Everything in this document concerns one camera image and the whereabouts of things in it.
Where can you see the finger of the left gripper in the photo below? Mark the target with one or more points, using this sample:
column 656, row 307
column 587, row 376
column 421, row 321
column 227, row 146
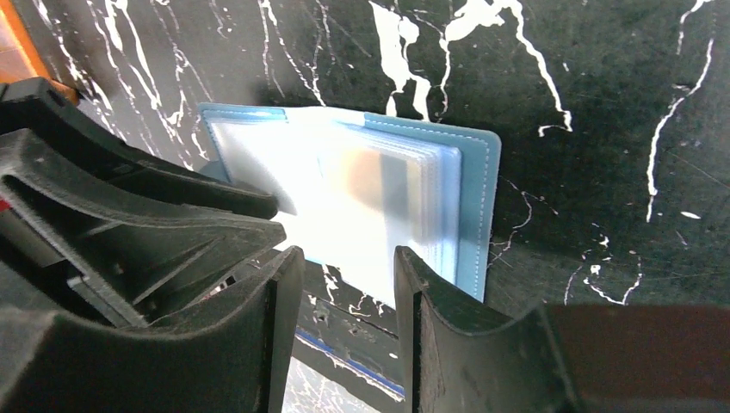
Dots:
column 36, row 105
column 128, row 257

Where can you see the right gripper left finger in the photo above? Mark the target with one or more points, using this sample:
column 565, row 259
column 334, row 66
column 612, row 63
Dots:
column 227, row 353

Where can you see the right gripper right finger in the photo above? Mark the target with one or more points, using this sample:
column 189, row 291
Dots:
column 459, row 355

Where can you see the blue card holder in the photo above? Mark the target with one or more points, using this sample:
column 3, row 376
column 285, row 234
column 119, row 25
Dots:
column 296, row 155

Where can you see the orange card in holder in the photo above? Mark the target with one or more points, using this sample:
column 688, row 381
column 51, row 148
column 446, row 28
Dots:
column 375, row 179

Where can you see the orange wooden rack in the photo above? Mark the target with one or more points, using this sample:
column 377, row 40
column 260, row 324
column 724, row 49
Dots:
column 19, row 57

